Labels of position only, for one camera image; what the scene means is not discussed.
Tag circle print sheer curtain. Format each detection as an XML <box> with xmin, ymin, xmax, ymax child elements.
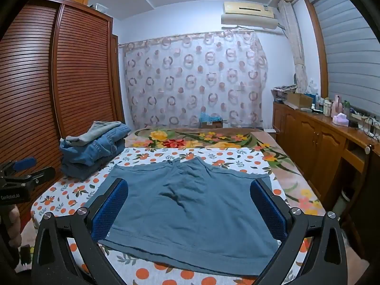
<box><xmin>119</xmin><ymin>31</ymin><xmax>268</xmax><ymax>130</ymax></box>

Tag wooden window frame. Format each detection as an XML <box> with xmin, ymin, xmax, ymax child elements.
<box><xmin>292</xmin><ymin>0</ymin><xmax>331</xmax><ymax>99</ymax></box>

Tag open cardboard box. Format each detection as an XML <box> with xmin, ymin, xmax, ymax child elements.
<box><xmin>285</xmin><ymin>92</ymin><xmax>314</xmax><ymax>110</ymax></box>

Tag floral blanket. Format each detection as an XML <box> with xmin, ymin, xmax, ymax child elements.
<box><xmin>125</xmin><ymin>128</ymin><xmax>327</xmax><ymax>218</ymax></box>

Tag dark blue folded pants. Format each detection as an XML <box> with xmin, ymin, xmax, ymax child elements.
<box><xmin>61</xmin><ymin>151</ymin><xmax>125</xmax><ymax>181</ymax></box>

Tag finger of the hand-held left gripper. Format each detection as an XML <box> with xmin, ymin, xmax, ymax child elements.
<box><xmin>18</xmin><ymin>167</ymin><xmax>56</xmax><ymax>186</ymax></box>
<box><xmin>0</xmin><ymin>158</ymin><xmax>37</xmax><ymax>175</ymax></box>

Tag pink tissue box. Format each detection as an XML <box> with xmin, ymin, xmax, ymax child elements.
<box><xmin>332</xmin><ymin>113</ymin><xmax>351</xmax><ymax>125</ymax></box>

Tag orange print bed sheet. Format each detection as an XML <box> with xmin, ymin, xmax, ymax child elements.
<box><xmin>30</xmin><ymin>147</ymin><xmax>327</xmax><ymax>285</ymax></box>

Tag blue plastic bag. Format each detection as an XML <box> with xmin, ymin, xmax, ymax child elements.
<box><xmin>199</xmin><ymin>112</ymin><xmax>222</xmax><ymax>123</ymax></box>

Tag dark wooden chair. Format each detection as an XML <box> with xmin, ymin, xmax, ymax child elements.
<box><xmin>338</xmin><ymin>144</ymin><xmax>380</xmax><ymax>256</ymax></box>

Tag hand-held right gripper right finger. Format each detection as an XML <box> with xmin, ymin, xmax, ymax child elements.
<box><xmin>250</xmin><ymin>178</ymin><xmax>348</xmax><ymax>285</ymax></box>

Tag white air conditioner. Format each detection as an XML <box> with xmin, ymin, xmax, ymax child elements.
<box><xmin>220</xmin><ymin>1</ymin><xmax>279</xmax><ymax>30</ymax></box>

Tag wooden louvered wardrobe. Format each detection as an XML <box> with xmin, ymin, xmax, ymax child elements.
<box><xmin>0</xmin><ymin>0</ymin><xmax>125</xmax><ymax>204</ymax></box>

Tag beige tied curtain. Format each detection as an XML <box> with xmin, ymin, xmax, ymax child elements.
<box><xmin>277</xmin><ymin>0</ymin><xmax>308</xmax><ymax>94</ymax></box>

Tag person's left hand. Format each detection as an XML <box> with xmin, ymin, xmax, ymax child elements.
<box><xmin>8</xmin><ymin>207</ymin><xmax>22</xmax><ymax>246</ymax></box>

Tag blue denim folded jeans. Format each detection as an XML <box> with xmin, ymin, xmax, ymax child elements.
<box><xmin>59</xmin><ymin>125</ymin><xmax>132</xmax><ymax>167</ymax></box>

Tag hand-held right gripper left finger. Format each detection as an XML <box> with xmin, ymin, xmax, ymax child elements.
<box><xmin>31</xmin><ymin>178</ymin><xmax>129</xmax><ymax>285</ymax></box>

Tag grey patterned basket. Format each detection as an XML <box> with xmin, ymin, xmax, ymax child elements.
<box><xmin>273</xmin><ymin>85</ymin><xmax>298</xmax><ymax>102</ymax></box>

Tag black cables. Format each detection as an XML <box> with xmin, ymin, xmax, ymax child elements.
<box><xmin>360</xmin><ymin>117</ymin><xmax>380</xmax><ymax>141</ymax></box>

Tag grey folded pants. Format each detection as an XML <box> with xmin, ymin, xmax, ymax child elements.
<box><xmin>66</xmin><ymin>121</ymin><xmax>127</xmax><ymax>147</ymax></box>

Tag grey window blind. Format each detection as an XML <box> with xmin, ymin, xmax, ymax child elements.
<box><xmin>312</xmin><ymin>0</ymin><xmax>380</xmax><ymax>117</ymax></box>

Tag wooden sideboard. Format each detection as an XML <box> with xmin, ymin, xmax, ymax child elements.
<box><xmin>272</xmin><ymin>101</ymin><xmax>380</xmax><ymax>209</ymax></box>

